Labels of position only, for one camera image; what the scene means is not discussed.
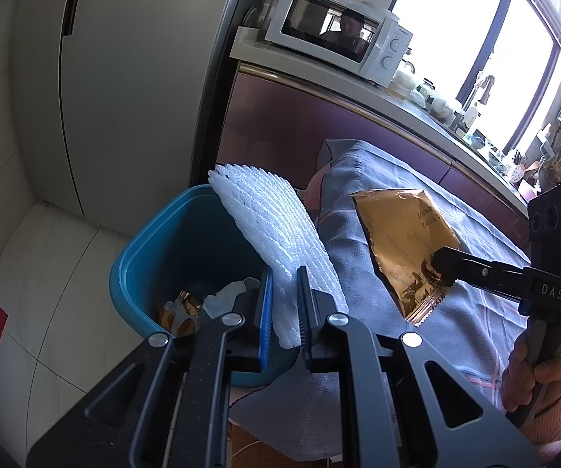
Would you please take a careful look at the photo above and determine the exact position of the wide glass jar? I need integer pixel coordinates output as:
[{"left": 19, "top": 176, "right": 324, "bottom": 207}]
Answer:
[{"left": 429, "top": 97, "right": 457, "bottom": 120}]

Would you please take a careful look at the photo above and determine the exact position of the person's right hand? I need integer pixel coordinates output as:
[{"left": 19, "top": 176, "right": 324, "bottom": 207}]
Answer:
[{"left": 499, "top": 335, "right": 561, "bottom": 413}]

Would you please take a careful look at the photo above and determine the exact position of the grey refrigerator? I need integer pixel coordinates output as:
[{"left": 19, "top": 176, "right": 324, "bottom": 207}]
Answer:
[{"left": 10, "top": 0, "right": 257, "bottom": 220}]

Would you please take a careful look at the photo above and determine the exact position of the white tissue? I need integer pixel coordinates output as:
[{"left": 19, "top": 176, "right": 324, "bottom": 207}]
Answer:
[{"left": 202, "top": 277, "right": 262, "bottom": 320}]

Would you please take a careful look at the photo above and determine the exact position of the blue plastic bin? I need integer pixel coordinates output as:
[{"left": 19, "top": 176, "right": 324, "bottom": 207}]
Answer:
[{"left": 110, "top": 184, "right": 301, "bottom": 388}]

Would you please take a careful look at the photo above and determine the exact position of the small brown foil wrapper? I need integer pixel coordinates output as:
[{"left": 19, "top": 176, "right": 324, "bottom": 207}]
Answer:
[{"left": 175, "top": 290, "right": 200, "bottom": 315}]

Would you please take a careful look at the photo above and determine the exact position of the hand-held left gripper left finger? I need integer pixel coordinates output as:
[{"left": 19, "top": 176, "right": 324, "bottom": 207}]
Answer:
[{"left": 27, "top": 266, "right": 274, "bottom": 468}]

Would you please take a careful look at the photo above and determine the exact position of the metal kitchen faucet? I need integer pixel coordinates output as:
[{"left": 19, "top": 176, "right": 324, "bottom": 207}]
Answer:
[{"left": 463, "top": 75, "right": 496, "bottom": 130}]

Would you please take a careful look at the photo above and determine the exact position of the white microwave oven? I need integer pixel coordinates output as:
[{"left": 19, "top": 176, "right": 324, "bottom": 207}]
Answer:
[{"left": 264, "top": 0, "right": 414, "bottom": 86}]

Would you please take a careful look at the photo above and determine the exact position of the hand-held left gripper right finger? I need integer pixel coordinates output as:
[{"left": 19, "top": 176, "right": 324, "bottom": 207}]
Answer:
[{"left": 296, "top": 266, "right": 542, "bottom": 468}]

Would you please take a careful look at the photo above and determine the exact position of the blue plaid tablecloth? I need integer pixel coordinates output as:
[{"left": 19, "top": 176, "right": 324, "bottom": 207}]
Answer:
[{"left": 229, "top": 139, "right": 534, "bottom": 464}]

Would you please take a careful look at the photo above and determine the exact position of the gold snack wrapper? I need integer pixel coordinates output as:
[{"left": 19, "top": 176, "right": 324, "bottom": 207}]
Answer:
[{"left": 351, "top": 188, "right": 461, "bottom": 326}]

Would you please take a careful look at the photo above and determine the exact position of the kitchen window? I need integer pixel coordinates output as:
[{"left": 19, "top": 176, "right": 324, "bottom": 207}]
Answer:
[{"left": 390, "top": 0, "right": 561, "bottom": 157}]

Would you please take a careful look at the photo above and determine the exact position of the white foam fruit net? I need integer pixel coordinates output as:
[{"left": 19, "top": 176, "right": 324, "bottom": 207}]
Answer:
[{"left": 207, "top": 162, "right": 349, "bottom": 349}]

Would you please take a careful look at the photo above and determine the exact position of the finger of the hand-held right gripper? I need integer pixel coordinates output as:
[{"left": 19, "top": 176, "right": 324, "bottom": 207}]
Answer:
[
  {"left": 434, "top": 261, "right": 527, "bottom": 300},
  {"left": 435, "top": 246, "right": 527, "bottom": 278}
]

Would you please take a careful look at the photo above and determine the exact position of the purple kitchen counter cabinet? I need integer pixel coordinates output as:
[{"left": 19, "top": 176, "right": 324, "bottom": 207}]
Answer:
[{"left": 216, "top": 27, "right": 529, "bottom": 235}]

